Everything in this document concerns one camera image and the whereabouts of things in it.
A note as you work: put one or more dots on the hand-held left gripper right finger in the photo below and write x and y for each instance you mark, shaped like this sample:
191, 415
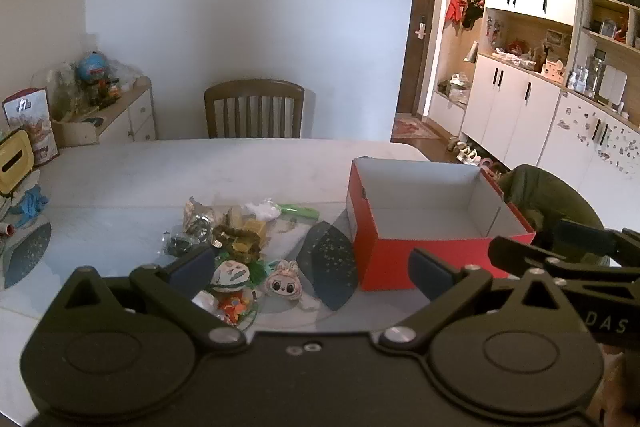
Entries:
430, 274

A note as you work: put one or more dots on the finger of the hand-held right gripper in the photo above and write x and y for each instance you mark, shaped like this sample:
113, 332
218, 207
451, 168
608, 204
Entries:
590, 234
520, 252

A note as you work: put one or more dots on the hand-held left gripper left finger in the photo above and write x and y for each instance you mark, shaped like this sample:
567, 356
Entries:
192, 269

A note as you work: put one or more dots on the red cardboard shoe box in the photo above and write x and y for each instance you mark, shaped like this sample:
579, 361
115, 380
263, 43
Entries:
400, 257

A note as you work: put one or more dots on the silver foil packet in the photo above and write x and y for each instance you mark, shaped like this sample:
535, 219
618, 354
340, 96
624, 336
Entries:
197, 214

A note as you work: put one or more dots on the dark toy in clear wrap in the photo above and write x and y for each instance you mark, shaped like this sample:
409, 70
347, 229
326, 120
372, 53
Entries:
177, 243

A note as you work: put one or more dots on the white round plush toy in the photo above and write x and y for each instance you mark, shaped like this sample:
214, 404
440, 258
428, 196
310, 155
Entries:
231, 274

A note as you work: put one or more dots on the olive green chair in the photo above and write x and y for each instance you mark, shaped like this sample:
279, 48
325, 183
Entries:
555, 194

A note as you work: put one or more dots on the orange small toy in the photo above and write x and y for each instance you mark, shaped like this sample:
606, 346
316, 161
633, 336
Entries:
237, 304

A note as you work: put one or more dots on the khaki pouch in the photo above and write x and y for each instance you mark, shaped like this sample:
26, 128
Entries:
236, 216

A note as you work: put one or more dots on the yellow small box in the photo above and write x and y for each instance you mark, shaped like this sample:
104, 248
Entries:
254, 228

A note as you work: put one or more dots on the pink plush doll head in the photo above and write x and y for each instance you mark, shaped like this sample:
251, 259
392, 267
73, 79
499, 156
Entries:
282, 279

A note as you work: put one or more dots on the white cabinet with stickers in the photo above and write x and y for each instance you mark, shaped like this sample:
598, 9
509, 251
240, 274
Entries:
580, 142

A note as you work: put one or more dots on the dark speckled placemat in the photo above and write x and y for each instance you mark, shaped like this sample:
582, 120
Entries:
330, 267
25, 254

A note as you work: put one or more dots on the row of shoes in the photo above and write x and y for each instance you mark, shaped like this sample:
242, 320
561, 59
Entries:
467, 152

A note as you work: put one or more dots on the clear bag with green zip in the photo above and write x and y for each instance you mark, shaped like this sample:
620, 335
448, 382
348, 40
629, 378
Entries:
295, 212

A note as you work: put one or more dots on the white lower cabinet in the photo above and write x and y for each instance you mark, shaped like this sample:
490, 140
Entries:
510, 112

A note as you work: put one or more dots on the patterned door rug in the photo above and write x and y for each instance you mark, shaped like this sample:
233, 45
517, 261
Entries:
415, 129

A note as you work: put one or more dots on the white wooden sideboard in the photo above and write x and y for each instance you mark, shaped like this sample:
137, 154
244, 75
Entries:
135, 112

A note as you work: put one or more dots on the blue cloth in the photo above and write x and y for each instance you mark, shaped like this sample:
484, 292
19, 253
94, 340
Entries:
32, 204

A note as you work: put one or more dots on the brown wooden chair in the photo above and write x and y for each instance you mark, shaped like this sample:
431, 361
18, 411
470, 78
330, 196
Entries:
254, 107

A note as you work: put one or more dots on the yellow tissue box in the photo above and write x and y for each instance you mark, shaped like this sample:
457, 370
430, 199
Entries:
15, 157

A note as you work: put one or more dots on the red white snack bag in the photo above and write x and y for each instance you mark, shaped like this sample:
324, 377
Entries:
35, 122

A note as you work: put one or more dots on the blue globe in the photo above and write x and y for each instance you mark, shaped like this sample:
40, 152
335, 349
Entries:
92, 67

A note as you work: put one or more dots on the black hanging bag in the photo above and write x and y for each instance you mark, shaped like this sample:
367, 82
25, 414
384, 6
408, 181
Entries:
472, 14

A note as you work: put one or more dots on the red jacket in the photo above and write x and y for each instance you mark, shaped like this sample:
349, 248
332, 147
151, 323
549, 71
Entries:
455, 7

